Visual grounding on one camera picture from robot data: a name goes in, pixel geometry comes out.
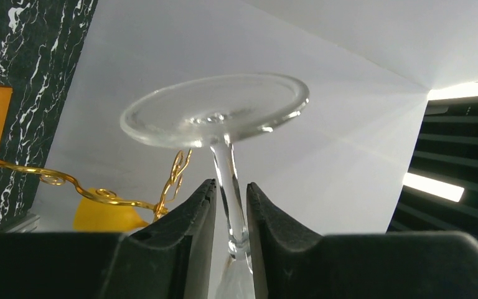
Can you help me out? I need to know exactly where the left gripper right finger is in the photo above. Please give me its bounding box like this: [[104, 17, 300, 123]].
[[246, 183, 478, 298]]

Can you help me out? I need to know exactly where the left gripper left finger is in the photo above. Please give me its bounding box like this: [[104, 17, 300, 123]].
[[0, 179, 217, 298]]

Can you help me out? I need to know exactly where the orange plastic wine glass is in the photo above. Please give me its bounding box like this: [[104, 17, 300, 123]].
[[73, 197, 149, 232]]

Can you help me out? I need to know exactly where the clear wine glass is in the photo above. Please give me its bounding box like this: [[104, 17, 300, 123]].
[[120, 72, 309, 298]]

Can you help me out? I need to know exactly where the gold wire wine glass rack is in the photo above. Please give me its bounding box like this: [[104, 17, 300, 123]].
[[0, 85, 192, 221]]

